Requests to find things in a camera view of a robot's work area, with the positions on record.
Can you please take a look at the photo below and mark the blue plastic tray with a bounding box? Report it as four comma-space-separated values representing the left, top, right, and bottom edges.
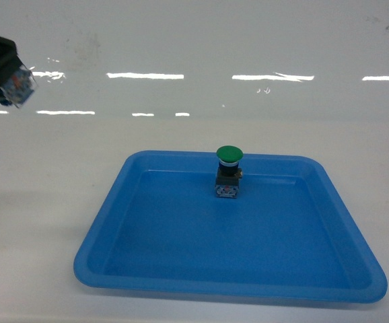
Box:
73, 151, 388, 303

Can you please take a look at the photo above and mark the red mushroom push button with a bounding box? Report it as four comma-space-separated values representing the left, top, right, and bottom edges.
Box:
0, 36, 37, 108

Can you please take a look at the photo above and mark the white glossy board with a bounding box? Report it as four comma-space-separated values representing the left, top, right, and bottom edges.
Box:
0, 1, 389, 122

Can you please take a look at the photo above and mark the green mushroom push button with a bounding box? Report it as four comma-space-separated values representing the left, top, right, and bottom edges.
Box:
215, 145, 244, 199

